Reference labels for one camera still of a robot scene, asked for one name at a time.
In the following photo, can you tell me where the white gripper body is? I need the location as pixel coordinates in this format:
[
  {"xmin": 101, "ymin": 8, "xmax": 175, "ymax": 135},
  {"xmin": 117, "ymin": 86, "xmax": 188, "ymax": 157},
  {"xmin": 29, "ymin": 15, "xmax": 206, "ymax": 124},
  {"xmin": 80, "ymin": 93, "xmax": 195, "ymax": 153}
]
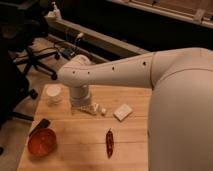
[{"xmin": 70, "ymin": 85, "xmax": 99, "ymax": 115}]

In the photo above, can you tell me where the orange ceramic bowl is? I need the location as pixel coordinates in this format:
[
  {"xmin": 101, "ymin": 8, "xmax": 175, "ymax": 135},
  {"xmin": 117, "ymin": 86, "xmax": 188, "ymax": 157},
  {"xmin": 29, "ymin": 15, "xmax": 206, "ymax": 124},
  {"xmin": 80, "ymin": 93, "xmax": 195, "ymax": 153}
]
[{"xmin": 27, "ymin": 128, "xmax": 57, "ymax": 157}]

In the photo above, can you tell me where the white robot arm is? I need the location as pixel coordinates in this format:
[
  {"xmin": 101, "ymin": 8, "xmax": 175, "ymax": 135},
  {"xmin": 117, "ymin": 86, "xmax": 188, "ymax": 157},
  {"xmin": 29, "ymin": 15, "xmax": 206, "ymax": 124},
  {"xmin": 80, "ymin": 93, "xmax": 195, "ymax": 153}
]
[{"xmin": 58, "ymin": 47, "xmax": 213, "ymax": 171}]

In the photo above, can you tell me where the white plastic cup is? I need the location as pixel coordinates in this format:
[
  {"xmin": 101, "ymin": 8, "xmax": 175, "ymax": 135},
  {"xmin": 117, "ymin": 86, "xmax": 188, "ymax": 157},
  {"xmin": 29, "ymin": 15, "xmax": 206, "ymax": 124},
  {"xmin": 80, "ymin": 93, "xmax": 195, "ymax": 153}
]
[{"xmin": 46, "ymin": 84, "xmax": 62, "ymax": 105}]

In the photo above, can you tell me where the blue device on floor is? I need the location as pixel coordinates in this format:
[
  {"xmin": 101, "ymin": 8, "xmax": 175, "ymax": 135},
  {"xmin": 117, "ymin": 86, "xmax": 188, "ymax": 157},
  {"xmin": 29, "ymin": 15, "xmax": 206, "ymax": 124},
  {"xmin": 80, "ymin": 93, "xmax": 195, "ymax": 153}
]
[{"xmin": 62, "ymin": 48, "xmax": 75, "ymax": 58}]

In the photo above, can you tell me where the black remote control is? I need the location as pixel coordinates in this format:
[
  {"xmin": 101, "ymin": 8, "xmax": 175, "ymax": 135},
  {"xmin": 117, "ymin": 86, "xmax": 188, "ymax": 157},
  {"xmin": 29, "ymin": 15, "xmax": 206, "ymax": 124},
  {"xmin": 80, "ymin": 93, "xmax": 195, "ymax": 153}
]
[{"xmin": 30, "ymin": 119, "xmax": 50, "ymax": 135}]

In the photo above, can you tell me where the red chili pepper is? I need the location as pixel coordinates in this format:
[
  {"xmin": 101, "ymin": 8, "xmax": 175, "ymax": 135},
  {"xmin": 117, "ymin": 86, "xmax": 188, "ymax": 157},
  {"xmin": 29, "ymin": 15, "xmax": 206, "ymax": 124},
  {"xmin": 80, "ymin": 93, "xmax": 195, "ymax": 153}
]
[{"xmin": 106, "ymin": 129, "xmax": 114, "ymax": 158}]

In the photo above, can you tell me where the white spray bottle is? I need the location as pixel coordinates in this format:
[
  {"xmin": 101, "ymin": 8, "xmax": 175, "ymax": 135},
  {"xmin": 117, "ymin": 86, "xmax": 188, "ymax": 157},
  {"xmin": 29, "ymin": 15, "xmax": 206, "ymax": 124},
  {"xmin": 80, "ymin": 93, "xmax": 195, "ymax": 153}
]
[{"xmin": 48, "ymin": 2, "xmax": 62, "ymax": 20}]

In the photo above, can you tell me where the black office chair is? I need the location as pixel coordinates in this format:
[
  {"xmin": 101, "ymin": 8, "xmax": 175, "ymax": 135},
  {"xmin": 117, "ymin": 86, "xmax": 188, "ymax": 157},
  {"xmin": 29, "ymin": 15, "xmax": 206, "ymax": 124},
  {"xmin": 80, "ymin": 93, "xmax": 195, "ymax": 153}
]
[{"xmin": 0, "ymin": 0, "xmax": 60, "ymax": 80}]

